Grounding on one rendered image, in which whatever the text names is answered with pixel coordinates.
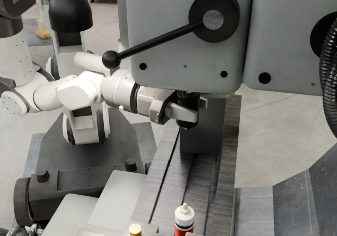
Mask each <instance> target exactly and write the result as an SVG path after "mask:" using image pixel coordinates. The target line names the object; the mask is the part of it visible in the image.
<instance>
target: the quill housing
mask: <svg viewBox="0 0 337 236"><path fill-rule="evenodd" d="M193 1H194V0H126V6H127V22H128V38H129V48H131V47H134V46H136V45H138V44H141V43H143V42H146V41H148V40H151V39H153V38H155V37H158V36H160V35H163V34H165V33H167V32H170V31H172V30H175V29H177V28H180V27H182V26H184V25H187V24H189V20H188V15H189V10H190V7H191V5H192V3H193ZM237 1H238V3H239V6H240V20H239V25H238V28H237V30H236V31H235V33H234V34H233V35H232V36H231V37H230V38H228V39H227V40H225V41H222V42H218V43H210V42H206V41H203V40H201V39H200V38H198V37H197V36H196V35H195V34H194V33H193V32H190V33H188V34H185V35H183V36H180V37H178V38H175V39H173V40H170V41H168V42H165V43H163V44H160V45H158V46H155V47H153V48H150V49H148V50H145V51H143V52H140V53H138V54H135V55H133V56H130V70H131V75H132V78H133V80H134V81H135V82H136V83H137V84H139V85H140V86H144V87H152V88H161V89H171V90H180V91H190V92H199V93H209V94H218V95H230V94H232V93H234V92H236V91H237V90H238V89H239V88H240V86H241V84H242V81H243V74H244V66H245V58H246V50H247V42H248V34H249V26H250V18H251V10H252V2H253V0H237Z"/></svg>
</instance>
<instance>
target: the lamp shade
mask: <svg viewBox="0 0 337 236"><path fill-rule="evenodd" d="M48 14H49V19H50V25H51V29H52V30H53V31H56V32H60V33H76V32H81V31H85V30H88V29H90V28H91V27H92V26H93V18H92V9H91V6H90V4H89V2H88V0H50V3H49V10H48Z"/></svg>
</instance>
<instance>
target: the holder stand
mask: <svg viewBox="0 0 337 236"><path fill-rule="evenodd" d="M200 97H203V98H205V99H207V100H208V103H207V108H206V109H202V108H200V109H199V123H198V124H197V125H196V126H195V127H192V128H191V129H189V130H186V129H183V128H182V127H180V152H183V153H207V154H220V153H221V149H222V139H223V129H224V119H225V110H226V100H227V99H226V95H218V94H209V93H200Z"/></svg>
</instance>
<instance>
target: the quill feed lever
mask: <svg viewBox="0 0 337 236"><path fill-rule="evenodd" d="M188 20H189V24H187V25H184V26H182V27H180V28H177V29H175V30H172V31H170V32H167V33H165V34H163V35H160V36H158V37H155V38H153V39H151V40H148V41H146V42H143V43H141V44H138V45H136V46H134V47H131V48H129V49H126V50H124V51H122V52H119V53H117V52H116V51H113V50H109V51H106V52H105V53H104V54H103V56H102V64H103V65H104V67H106V68H107V69H111V70H113V69H116V68H118V67H119V65H120V63H121V60H123V59H125V58H128V57H130V56H133V55H135V54H138V53H140V52H143V51H145V50H148V49H150V48H153V47H155V46H158V45H160V44H163V43H165V42H168V41H170V40H173V39H175V38H178V37H180V36H183V35H185V34H188V33H190V32H193V33H194V34H195V35H196V36H197V37H198V38H200V39H201V40H203V41H206V42H210V43H218V42H222V41H225V40H227V39H228V38H230V37H231V36H232V35H233V34H234V33H235V31H236V30H237V28H238V25H239V20H240V6H239V3H238V1H237V0H194V1H193V3H192V5H191V7H190V10H189V15H188Z"/></svg>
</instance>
